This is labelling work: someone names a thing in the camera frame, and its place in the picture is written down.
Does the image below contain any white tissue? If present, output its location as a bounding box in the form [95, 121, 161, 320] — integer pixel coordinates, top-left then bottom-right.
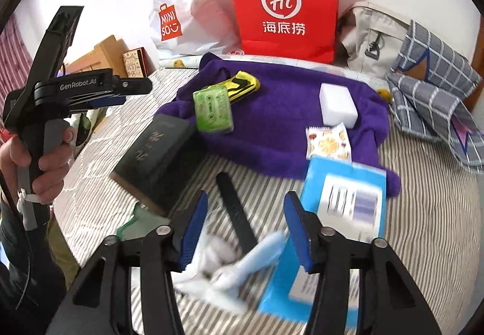
[172, 230, 286, 314]

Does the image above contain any black sleeve forearm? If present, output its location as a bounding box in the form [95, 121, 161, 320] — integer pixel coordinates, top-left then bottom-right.
[1, 203, 67, 334]

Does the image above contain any person's left hand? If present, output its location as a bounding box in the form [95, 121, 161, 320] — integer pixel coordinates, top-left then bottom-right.
[0, 125, 77, 206]

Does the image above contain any brown patterned notebook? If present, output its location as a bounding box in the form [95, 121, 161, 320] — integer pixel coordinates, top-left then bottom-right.
[122, 47, 156, 78]

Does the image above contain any green wet-wipe packet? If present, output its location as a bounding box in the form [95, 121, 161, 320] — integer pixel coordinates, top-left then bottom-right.
[116, 202, 170, 241]

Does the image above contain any wooden headboard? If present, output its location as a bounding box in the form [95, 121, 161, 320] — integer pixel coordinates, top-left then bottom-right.
[66, 35, 128, 78]

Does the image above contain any blue tissue pack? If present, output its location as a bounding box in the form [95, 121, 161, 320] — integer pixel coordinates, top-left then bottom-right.
[258, 157, 386, 323]

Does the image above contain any green cassette-print pouch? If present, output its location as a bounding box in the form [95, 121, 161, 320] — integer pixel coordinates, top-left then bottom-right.
[193, 85, 234, 134]

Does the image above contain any dark green gift box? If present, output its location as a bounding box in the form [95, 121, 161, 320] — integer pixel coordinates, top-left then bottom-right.
[110, 114, 206, 217]

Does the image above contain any white Miniso plastic bag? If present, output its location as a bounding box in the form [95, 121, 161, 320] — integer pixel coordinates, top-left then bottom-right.
[149, 0, 240, 58]

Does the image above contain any yellow black pouch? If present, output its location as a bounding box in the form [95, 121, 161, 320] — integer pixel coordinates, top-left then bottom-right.
[210, 70, 261, 104]

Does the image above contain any striped quilt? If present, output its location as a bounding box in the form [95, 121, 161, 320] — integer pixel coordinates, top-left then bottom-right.
[53, 69, 482, 334]

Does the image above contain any small printed snack packet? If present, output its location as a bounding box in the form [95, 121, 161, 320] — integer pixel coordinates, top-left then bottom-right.
[305, 124, 352, 161]

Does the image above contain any purple fleece blanket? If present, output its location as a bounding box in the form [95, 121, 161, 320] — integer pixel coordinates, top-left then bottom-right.
[158, 53, 390, 179]

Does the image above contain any white sponge block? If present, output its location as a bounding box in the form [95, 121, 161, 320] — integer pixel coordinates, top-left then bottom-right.
[319, 83, 358, 129]

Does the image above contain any red paper shopping bag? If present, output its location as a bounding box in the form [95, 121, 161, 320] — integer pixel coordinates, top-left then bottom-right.
[233, 0, 339, 63]

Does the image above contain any grey plaid cloth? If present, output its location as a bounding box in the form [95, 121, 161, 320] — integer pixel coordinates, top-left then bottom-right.
[386, 21, 483, 174]

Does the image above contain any beige backpack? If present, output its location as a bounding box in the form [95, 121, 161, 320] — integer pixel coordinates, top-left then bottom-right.
[337, 2, 410, 79]

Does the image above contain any black watch strap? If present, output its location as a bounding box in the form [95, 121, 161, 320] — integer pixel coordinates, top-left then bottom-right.
[215, 171, 259, 256]

